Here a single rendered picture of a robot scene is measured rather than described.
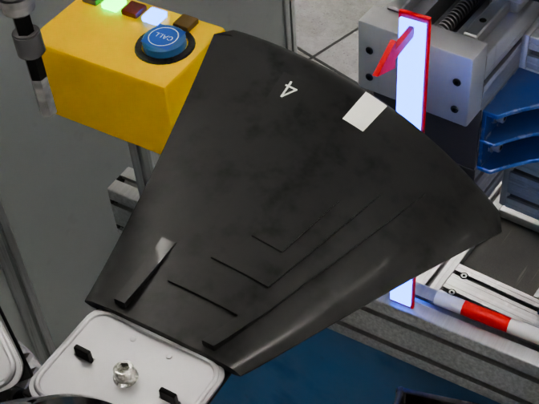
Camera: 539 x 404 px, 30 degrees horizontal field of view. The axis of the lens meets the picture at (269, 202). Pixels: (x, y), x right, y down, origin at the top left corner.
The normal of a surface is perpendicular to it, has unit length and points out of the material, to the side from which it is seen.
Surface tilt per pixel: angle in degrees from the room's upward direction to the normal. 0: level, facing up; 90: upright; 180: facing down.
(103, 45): 0
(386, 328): 90
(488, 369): 90
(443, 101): 90
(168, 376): 0
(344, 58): 0
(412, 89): 90
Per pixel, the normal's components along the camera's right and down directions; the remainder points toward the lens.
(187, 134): -0.07, -0.58
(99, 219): 0.85, 0.33
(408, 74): -0.52, 0.63
